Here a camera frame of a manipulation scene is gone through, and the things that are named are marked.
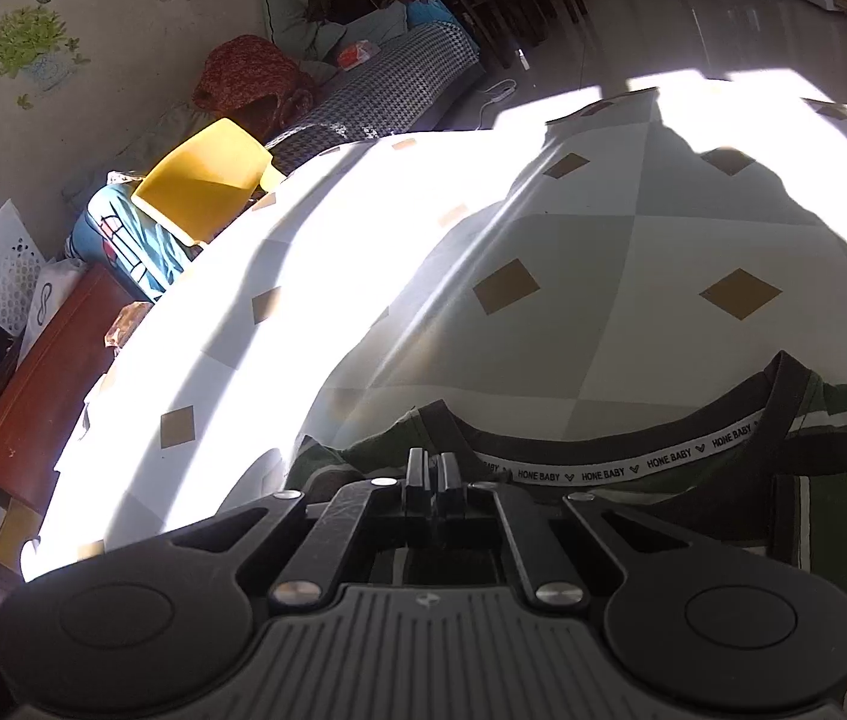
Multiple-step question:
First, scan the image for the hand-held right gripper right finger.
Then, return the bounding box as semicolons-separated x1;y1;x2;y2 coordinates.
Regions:
434;451;683;610

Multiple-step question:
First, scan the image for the brown snack bag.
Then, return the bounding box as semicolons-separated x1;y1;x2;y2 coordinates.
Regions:
104;301;155;353

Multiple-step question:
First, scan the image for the houndstooth covered sofa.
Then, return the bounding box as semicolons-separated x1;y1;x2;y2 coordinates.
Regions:
262;19;488;177

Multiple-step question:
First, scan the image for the yellow paper bag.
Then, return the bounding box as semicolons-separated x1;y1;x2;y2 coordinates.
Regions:
0;499;42;571

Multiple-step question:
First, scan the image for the blue cartoon print cloth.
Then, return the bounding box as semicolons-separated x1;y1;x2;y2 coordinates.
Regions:
67;180;203;305

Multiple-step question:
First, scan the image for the green plant wall sticker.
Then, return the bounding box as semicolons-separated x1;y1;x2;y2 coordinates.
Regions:
0;4;83;112

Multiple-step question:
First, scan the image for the white paper bag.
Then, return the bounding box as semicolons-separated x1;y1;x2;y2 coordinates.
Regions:
19;259;91;368

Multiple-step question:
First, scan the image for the yellow plastic chair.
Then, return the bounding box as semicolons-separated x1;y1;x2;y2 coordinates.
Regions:
130;117;291;247

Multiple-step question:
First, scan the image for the orange packet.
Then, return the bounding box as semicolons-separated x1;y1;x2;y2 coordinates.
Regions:
334;39;383;68

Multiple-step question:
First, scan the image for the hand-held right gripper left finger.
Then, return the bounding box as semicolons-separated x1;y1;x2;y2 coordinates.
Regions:
169;448;435;610

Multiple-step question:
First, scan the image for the teal pillow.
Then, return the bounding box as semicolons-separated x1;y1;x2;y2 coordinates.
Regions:
265;0;350;61

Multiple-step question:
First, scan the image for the green brown striped shirt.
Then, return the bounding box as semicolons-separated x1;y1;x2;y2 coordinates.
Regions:
284;351;847;720

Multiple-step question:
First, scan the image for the red-brown wooden cabinet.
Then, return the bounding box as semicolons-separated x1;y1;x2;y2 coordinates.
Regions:
0;262;143;515

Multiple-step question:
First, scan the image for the red knitted blanket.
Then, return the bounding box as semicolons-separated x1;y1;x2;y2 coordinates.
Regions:
191;34;323;136

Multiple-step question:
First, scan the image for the bright blue cushion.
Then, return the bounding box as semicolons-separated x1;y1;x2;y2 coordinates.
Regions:
404;0;462;31

